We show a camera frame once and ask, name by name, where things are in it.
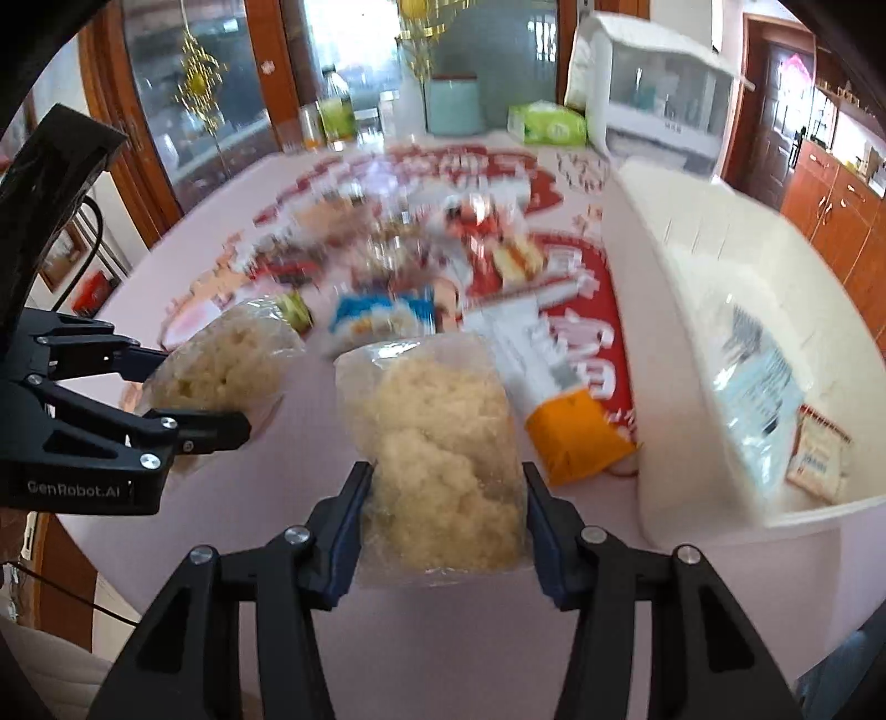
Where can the red container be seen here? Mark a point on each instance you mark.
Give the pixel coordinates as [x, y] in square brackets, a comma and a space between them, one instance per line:
[93, 291]

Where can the clear packet with blue print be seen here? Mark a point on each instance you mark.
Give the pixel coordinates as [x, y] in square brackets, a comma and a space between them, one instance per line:
[754, 388]

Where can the drinking glass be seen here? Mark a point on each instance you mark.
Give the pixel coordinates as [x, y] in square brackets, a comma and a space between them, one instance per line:
[311, 128]

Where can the small green candy packet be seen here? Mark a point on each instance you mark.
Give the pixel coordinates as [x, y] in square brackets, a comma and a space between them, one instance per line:
[296, 313]

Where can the blue white candy packet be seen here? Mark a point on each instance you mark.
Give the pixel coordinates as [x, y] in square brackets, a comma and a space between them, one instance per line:
[381, 315]

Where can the clear puffed rice snack bag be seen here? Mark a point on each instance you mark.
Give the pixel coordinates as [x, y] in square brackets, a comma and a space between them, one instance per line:
[207, 360]
[429, 450]

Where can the gold sunflower door ornament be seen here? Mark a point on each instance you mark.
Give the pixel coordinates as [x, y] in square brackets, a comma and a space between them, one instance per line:
[197, 79]
[419, 14]

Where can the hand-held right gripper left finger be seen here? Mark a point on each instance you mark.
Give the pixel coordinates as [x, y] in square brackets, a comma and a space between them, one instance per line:
[344, 533]

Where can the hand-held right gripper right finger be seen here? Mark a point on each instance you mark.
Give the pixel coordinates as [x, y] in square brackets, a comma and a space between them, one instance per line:
[547, 543]

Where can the small red bordered packet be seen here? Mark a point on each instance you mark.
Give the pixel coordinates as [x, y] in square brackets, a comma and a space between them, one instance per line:
[820, 457]

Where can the white countertop dish cabinet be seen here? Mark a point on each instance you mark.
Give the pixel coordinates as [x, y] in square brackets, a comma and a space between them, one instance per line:
[657, 90]

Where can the white plastic storage bin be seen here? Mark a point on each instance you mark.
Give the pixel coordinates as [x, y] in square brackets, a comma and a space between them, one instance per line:
[664, 291]

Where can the wooden sideboard cabinet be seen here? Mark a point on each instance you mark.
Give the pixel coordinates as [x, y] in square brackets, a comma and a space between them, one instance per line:
[837, 201]

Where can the teal canister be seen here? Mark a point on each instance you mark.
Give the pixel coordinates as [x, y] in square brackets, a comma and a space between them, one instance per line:
[453, 104]

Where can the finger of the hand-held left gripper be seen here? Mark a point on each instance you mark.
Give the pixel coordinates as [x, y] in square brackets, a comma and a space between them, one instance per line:
[149, 361]
[207, 429]

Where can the green tissue box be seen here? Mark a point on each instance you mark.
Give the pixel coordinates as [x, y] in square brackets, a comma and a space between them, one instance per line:
[547, 123]

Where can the wooden framed glass door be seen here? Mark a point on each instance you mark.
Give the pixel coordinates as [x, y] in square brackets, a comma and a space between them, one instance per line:
[173, 138]

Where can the pile of assorted snack packets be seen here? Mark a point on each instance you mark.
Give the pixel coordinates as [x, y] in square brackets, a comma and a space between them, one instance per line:
[387, 235]

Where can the bottle with green label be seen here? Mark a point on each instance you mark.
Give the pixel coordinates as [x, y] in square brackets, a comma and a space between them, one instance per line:
[338, 111]

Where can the dark wooden entrance door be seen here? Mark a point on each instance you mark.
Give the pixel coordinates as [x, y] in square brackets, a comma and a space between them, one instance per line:
[761, 124]

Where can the white and orange snack packet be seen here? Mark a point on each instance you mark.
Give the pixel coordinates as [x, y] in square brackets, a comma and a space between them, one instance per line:
[574, 429]

